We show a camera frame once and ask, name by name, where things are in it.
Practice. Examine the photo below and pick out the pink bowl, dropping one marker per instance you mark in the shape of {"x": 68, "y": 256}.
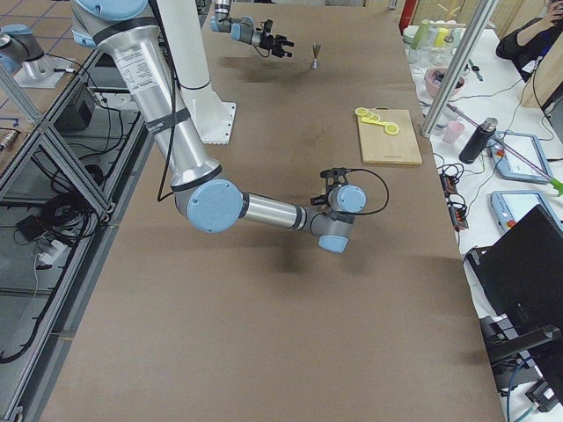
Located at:
{"x": 434, "y": 78}

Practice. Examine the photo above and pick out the yellow plastic stick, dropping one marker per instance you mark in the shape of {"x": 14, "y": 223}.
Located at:
{"x": 382, "y": 124}

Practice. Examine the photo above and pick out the aluminium frame post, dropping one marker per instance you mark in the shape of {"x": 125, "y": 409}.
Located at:
{"x": 464, "y": 51}

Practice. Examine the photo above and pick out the blue teach pendant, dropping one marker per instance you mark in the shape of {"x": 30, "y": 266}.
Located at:
{"x": 509, "y": 207}
{"x": 510, "y": 167}

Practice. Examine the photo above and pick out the seated person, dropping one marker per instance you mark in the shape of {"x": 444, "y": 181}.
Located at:
{"x": 527, "y": 46}

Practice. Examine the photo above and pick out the wooden cutting board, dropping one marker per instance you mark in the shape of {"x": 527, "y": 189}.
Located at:
{"x": 377, "y": 147}

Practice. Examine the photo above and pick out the green tipped grabber stick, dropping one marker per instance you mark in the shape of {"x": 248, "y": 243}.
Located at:
{"x": 556, "y": 184}

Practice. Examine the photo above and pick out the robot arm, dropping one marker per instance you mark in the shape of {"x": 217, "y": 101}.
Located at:
{"x": 158, "y": 49}
{"x": 244, "y": 30}

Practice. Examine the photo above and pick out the pink cup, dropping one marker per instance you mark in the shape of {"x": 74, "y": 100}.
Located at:
{"x": 453, "y": 131}

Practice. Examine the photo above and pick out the black water bottle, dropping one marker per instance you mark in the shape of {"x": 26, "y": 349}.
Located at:
{"x": 478, "y": 141}

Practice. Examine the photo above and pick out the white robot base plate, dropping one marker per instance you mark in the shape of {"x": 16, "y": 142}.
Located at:
{"x": 213, "y": 118}

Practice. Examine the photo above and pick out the orange power strip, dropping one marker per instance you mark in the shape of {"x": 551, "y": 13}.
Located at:
{"x": 455, "y": 202}

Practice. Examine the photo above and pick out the steel double jigger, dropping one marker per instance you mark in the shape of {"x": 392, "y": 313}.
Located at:
{"x": 315, "y": 50}

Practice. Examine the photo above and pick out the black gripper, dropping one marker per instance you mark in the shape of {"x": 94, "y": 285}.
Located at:
{"x": 318, "y": 200}
{"x": 266, "y": 41}

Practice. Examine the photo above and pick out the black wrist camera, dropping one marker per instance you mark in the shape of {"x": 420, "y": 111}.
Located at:
{"x": 336, "y": 176}

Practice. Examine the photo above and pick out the lemon slice on stick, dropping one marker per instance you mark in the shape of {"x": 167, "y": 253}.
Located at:
{"x": 391, "y": 129}

